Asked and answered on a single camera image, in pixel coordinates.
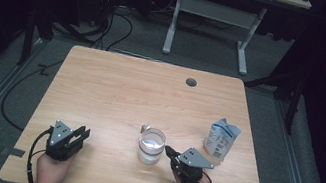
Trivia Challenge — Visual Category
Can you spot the bundle of black cables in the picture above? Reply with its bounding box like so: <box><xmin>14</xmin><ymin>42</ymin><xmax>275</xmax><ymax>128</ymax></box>
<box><xmin>85</xmin><ymin>0</ymin><xmax>139</xmax><ymax>56</ymax></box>

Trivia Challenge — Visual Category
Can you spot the person's left hand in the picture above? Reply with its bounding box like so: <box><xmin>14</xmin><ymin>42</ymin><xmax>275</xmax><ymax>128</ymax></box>
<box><xmin>32</xmin><ymin>148</ymin><xmax>77</xmax><ymax>183</ymax></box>

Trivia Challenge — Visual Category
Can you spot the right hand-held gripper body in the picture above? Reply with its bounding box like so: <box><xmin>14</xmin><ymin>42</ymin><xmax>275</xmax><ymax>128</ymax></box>
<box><xmin>167</xmin><ymin>143</ymin><xmax>218</xmax><ymax>183</ymax></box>

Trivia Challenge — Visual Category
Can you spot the clear glass cup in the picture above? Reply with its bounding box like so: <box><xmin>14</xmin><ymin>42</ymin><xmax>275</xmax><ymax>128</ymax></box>
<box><xmin>133</xmin><ymin>122</ymin><xmax>170</xmax><ymax>168</ymax></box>

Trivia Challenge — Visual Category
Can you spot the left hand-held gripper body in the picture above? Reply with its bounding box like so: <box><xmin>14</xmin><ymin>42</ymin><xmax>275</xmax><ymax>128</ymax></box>
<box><xmin>43</xmin><ymin>117</ymin><xmax>88</xmax><ymax>165</ymax></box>

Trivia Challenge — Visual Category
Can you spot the dark round table grommet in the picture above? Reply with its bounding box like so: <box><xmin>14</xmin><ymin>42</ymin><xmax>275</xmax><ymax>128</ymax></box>
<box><xmin>184</xmin><ymin>76</ymin><xmax>199</xmax><ymax>88</ymax></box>

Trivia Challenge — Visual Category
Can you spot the black floor tape piece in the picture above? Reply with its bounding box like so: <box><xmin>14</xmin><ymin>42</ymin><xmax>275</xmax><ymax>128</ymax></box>
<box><xmin>36</xmin><ymin>63</ymin><xmax>52</xmax><ymax>77</ymax></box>

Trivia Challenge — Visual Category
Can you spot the grey tape strip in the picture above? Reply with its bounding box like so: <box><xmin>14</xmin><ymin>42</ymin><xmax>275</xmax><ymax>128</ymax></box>
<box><xmin>1</xmin><ymin>145</ymin><xmax>27</xmax><ymax>159</ymax></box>

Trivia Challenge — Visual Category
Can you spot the black looped floor cable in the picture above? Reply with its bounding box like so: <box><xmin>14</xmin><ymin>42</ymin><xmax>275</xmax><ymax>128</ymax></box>
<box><xmin>0</xmin><ymin>50</ymin><xmax>66</xmax><ymax>138</ymax></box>

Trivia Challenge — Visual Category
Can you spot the white pouch with blue print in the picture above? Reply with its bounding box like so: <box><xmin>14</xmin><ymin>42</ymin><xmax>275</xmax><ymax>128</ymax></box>
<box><xmin>200</xmin><ymin>115</ymin><xmax>244</xmax><ymax>165</ymax></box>

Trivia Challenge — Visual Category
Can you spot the white-framed desk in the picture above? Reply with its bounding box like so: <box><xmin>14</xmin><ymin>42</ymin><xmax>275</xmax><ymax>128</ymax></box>
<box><xmin>159</xmin><ymin>0</ymin><xmax>313</xmax><ymax>87</ymax></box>

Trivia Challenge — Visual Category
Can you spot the dark metal stand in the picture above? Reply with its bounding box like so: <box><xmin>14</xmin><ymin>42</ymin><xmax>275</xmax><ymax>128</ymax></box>
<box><xmin>16</xmin><ymin>3</ymin><xmax>60</xmax><ymax>71</ymax></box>
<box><xmin>235</xmin><ymin>61</ymin><xmax>312</xmax><ymax>137</ymax></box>

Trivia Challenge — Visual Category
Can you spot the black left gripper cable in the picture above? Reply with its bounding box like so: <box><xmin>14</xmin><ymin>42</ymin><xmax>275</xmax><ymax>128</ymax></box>
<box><xmin>23</xmin><ymin>125</ymin><xmax>54</xmax><ymax>183</ymax></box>

